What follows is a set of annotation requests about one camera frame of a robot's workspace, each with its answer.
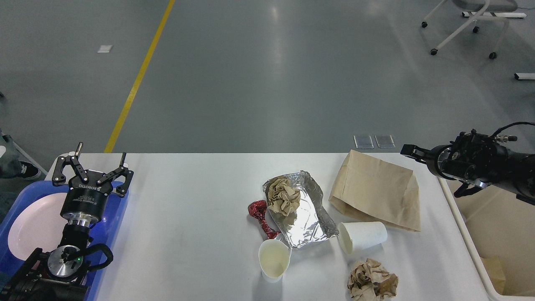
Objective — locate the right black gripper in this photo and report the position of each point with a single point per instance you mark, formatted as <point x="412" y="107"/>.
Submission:
<point x="432" y="158"/>

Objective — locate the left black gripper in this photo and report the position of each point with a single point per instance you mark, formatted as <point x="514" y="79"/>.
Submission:
<point x="87" y="200"/>

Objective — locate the pink plate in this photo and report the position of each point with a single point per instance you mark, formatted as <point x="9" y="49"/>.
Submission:
<point x="40" y="225"/>

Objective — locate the brown paper bag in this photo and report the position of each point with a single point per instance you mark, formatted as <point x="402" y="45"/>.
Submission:
<point x="369" y="189"/>

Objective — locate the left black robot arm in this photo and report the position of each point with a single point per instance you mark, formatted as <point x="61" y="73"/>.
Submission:
<point x="73" y="270"/>

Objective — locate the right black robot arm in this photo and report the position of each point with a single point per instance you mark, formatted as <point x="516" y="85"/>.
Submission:
<point x="479" y="161"/>

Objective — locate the right floor socket plate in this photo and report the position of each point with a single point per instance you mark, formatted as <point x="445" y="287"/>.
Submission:
<point x="385" y="141"/>

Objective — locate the floor socket plate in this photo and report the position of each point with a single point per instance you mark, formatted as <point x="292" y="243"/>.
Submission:
<point x="385" y="141"/>
<point x="363" y="142"/>

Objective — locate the left floor socket plate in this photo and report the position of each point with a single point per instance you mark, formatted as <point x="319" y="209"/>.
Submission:
<point x="363" y="142"/>

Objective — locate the person's shoe and leg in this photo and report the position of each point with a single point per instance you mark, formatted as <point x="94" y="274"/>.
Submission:
<point x="10" y="165"/>

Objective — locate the white plastic bin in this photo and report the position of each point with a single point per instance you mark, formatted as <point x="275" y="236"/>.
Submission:
<point x="493" y="222"/>

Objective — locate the white paper cup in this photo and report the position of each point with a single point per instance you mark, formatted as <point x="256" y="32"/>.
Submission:
<point x="357" y="236"/>

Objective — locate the white floor bar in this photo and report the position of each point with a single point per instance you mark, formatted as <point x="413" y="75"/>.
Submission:
<point x="524" y="76"/>

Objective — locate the brown paper in bin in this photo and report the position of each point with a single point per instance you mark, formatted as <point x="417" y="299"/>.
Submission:
<point x="494" y="268"/>

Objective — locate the crumpled brown paper ball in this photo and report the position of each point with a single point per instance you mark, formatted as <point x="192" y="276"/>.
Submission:
<point x="370" y="281"/>

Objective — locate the aluminium foil tray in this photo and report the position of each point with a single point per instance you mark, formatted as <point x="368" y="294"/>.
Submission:
<point x="310" y="223"/>

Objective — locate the crumpled brown paper in foil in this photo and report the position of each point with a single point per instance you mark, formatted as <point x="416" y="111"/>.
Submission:
<point x="282" y="198"/>

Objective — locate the white bar behind chair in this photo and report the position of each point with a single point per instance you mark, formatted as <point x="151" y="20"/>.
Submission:
<point x="520" y="15"/>

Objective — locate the white office chair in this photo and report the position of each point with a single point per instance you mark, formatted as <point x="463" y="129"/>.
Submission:
<point x="481" y="6"/>

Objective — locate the red foil wrapper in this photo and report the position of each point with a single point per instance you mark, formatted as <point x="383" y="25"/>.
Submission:
<point x="258" y="210"/>

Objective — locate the cream cup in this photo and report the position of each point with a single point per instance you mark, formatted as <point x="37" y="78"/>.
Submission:
<point x="274" y="258"/>

